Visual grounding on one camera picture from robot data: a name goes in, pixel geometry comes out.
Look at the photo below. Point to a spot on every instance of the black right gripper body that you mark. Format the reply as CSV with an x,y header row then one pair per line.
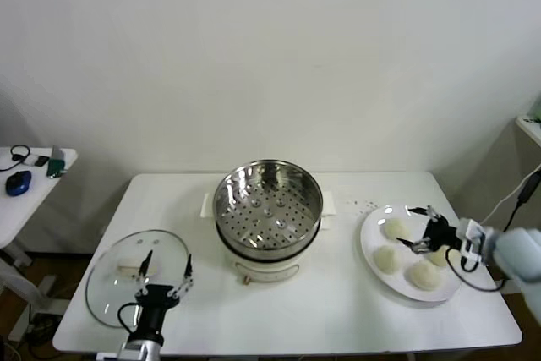
x,y
444,234

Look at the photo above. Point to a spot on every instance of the white steamed baozi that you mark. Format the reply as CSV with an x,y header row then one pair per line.
x,y
422,275
396,228
439,257
386,259

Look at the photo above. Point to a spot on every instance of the white side table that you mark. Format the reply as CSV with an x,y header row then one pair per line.
x,y
25,209

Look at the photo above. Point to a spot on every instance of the blue computer mouse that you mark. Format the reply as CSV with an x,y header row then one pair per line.
x,y
18,182

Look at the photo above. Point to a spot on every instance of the grey flat blade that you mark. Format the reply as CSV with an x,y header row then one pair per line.
x,y
56,151

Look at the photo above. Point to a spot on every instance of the small black device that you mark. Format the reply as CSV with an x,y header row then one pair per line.
x,y
41,161

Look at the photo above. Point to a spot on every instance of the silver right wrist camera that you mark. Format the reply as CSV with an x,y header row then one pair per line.
x,y
471,234

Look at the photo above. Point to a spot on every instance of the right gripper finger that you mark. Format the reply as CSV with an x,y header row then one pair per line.
x,y
416,247
422,210

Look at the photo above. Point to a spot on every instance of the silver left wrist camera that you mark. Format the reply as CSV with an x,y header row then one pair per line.
x,y
110,357

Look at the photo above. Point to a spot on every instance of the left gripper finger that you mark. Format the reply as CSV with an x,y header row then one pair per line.
x,y
145,264
189,270

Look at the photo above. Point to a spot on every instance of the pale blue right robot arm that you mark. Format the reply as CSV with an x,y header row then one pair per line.
x,y
515,251

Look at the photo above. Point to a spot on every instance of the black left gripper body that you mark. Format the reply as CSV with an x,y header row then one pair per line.
x,y
156,295

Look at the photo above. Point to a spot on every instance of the white electric cooker base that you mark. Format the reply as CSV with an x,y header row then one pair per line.
x,y
266,270

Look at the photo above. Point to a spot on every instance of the green flat tool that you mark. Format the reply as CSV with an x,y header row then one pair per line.
x,y
55,166

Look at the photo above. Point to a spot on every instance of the white shelf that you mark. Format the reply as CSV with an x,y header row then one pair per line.
x,y
530,126

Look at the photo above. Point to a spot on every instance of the white round plate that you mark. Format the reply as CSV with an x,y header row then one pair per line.
x,y
427,293

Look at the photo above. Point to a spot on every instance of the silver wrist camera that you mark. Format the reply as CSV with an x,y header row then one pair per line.
x,y
110,357
471,234

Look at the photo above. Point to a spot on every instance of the perforated steel steamer basket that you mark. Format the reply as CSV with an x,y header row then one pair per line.
x,y
270,217

